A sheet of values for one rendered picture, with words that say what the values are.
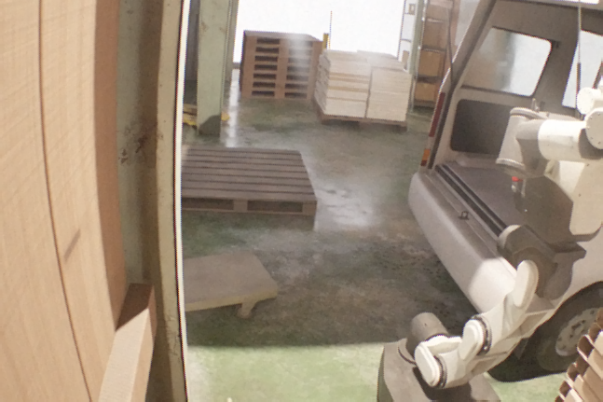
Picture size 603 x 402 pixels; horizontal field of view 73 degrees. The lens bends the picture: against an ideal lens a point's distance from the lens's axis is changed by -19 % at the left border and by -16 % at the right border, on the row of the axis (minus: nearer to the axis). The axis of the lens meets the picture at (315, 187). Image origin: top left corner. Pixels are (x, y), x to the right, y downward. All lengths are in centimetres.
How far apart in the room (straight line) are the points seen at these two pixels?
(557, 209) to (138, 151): 99
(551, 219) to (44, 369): 115
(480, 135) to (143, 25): 284
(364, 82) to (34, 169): 572
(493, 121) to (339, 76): 300
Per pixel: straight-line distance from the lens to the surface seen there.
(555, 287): 139
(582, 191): 121
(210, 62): 507
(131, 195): 57
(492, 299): 218
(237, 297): 231
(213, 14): 502
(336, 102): 592
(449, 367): 186
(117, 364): 47
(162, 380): 75
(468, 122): 313
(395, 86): 604
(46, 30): 29
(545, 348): 240
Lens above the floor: 156
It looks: 23 degrees down
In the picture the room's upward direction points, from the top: 7 degrees clockwise
